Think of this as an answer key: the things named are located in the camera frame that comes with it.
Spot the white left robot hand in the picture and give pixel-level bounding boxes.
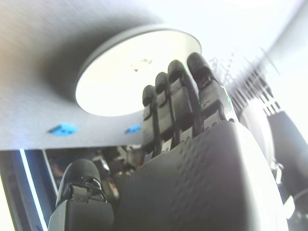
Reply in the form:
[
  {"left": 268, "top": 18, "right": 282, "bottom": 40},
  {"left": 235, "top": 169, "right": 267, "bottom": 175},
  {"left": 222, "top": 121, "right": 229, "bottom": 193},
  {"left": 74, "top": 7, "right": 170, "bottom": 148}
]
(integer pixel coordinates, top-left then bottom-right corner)
[{"left": 47, "top": 51, "right": 291, "bottom": 231}]

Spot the white bowl with smudge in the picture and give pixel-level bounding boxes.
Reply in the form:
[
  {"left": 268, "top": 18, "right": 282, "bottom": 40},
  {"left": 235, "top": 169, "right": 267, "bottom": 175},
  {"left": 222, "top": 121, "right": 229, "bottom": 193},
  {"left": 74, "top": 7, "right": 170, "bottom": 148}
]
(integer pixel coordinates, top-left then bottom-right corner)
[{"left": 75, "top": 24, "right": 203, "bottom": 118}]

